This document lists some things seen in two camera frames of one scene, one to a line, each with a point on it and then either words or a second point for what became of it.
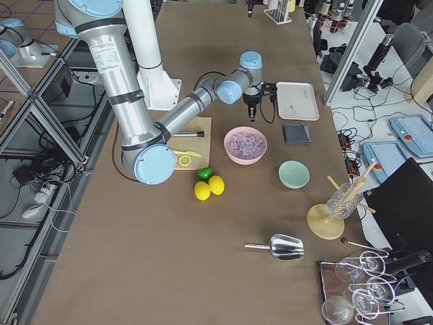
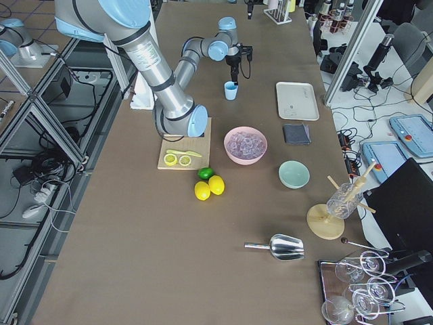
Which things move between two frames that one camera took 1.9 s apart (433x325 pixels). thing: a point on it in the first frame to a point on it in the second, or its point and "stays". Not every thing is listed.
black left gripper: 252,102 to 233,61
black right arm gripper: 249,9 stays
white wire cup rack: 279,15 stays
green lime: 205,173 stays
